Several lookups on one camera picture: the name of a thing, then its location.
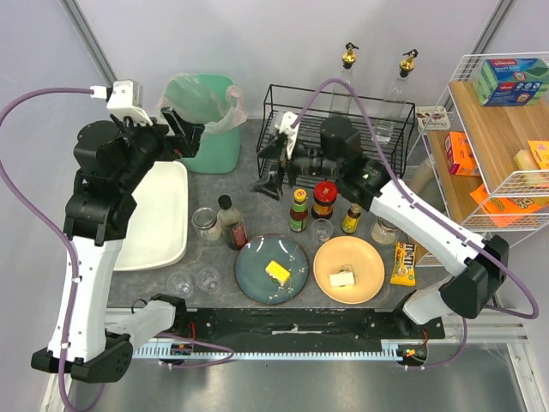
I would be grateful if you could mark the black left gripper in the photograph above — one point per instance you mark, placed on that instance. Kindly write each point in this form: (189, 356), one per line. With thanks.
(170, 135)

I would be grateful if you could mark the white cable duct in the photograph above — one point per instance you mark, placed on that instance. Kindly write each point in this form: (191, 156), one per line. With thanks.
(273, 348)

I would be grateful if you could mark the chili sauce jar red lid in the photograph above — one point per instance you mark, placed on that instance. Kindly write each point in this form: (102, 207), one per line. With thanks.
(324, 196)

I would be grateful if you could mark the beige round plate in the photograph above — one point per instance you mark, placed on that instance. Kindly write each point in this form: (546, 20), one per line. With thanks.
(349, 253)

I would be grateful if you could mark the yellow butter block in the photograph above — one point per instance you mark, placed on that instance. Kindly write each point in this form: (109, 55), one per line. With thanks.
(278, 273)

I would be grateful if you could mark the small yellow label bottle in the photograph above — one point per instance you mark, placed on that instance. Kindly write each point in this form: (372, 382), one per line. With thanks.
(351, 220)

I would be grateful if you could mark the glass jar with white powder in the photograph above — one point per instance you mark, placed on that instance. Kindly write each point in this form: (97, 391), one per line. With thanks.
(205, 222)

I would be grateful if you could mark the small clear glass cup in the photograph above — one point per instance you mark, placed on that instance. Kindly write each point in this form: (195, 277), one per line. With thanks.
(322, 230)

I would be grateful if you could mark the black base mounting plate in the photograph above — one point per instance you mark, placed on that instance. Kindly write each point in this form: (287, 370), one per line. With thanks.
(217, 325)

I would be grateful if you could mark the yellow orange packet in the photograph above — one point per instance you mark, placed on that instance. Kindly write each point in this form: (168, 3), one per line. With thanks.
(539, 150)

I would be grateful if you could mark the white food block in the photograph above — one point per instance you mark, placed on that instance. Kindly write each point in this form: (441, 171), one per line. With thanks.
(342, 279)

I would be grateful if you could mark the white wire shelf unit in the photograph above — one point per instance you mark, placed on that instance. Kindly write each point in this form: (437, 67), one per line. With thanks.
(496, 134)

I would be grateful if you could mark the dark vinegar bottle black cap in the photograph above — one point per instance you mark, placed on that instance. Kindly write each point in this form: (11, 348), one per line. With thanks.
(232, 223)

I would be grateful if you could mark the black wire rack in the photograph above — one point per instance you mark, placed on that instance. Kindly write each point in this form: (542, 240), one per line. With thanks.
(283, 98)

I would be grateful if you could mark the sauce bottle yellow cap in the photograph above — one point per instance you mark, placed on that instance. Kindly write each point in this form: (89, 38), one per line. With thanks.
(298, 215)

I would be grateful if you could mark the white chocolate box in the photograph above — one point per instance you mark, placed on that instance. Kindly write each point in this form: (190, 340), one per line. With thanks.
(432, 118)

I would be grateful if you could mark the green sponge pack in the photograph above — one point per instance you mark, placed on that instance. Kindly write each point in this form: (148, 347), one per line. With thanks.
(511, 81)

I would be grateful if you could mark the white rectangular basin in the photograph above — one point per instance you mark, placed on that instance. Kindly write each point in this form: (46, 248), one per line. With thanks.
(158, 228)

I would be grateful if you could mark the yellow sponge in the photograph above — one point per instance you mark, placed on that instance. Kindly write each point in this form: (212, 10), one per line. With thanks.
(525, 161)

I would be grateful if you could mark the blue ceramic plate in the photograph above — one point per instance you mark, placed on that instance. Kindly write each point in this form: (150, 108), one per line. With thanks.
(252, 260)

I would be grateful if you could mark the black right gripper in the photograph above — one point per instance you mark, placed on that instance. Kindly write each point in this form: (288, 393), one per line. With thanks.
(283, 160)

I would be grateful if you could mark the clear pink bin liner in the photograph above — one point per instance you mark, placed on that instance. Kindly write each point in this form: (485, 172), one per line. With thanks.
(212, 100)

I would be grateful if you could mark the glass jar right side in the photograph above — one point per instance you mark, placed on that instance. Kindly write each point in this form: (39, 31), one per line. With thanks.
(385, 233)

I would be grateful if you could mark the yellow M&Ms candy bag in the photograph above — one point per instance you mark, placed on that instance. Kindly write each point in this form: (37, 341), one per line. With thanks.
(403, 273)

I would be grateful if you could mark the orange snack bag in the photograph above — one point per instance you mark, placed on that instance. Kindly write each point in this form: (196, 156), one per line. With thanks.
(509, 212)

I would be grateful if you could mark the clear drinking glass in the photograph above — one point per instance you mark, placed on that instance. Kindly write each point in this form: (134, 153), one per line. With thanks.
(180, 284)
(208, 280)

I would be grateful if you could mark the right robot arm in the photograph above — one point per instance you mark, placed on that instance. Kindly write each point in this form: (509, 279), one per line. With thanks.
(475, 264)

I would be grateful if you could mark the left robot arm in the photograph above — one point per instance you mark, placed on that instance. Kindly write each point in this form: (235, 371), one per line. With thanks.
(114, 156)

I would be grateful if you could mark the orange box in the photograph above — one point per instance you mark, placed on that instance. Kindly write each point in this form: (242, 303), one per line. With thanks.
(459, 155)

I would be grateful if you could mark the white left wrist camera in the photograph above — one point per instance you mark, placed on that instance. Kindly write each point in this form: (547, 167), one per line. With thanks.
(123, 100)

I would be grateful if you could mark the green trash bin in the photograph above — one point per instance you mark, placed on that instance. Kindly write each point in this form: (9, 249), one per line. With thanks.
(218, 154)

